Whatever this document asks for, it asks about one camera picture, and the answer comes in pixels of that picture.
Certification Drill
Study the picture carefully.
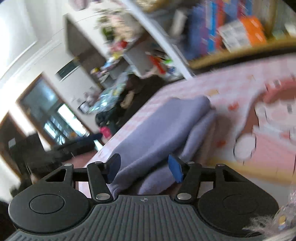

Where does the white wooden bookshelf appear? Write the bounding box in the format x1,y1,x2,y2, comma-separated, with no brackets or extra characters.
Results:
120,0,296,79

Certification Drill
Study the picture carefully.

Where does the dark green cloth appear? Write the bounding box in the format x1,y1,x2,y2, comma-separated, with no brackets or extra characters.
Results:
95,111,121,135

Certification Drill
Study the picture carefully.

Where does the dark green wall board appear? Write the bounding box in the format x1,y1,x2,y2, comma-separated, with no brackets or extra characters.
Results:
55,62,80,82

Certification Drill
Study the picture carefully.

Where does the row of blue books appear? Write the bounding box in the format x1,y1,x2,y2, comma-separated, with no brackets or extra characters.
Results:
185,0,232,58

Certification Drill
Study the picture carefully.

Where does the white fluffy beaded charm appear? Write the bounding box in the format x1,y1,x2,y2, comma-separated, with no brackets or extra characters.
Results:
242,183,296,241

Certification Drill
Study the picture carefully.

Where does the iridescent plastic wrap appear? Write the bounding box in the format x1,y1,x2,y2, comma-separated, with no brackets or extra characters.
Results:
90,72,128,114

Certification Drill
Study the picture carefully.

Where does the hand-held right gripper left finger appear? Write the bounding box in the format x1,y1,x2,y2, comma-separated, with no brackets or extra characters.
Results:
45,153,121,202

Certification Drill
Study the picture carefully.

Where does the lavender knit garment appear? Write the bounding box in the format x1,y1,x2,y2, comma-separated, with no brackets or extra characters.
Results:
109,96,218,195

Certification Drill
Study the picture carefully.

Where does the red tassel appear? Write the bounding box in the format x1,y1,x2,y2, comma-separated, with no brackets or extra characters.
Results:
150,55,166,75

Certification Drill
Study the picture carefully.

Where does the pink checkered tablecloth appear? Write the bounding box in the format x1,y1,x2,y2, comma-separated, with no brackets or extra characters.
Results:
88,56,296,200

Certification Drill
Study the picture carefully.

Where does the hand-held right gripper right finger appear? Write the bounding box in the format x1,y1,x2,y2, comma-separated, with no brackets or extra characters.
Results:
168,155,247,204

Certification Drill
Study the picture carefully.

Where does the orange and white box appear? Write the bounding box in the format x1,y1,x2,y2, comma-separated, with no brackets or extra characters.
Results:
217,16,267,52

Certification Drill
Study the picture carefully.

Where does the pink bag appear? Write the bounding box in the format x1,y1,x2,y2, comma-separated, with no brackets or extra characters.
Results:
99,126,112,138

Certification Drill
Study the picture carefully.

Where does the glass door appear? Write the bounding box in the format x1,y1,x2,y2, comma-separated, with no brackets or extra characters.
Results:
16,74,93,149

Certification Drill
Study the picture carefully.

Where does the black case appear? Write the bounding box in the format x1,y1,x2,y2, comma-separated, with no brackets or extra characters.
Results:
116,76,167,126

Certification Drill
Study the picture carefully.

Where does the black chair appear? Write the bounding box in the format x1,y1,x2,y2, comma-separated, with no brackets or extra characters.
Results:
8,133,99,186

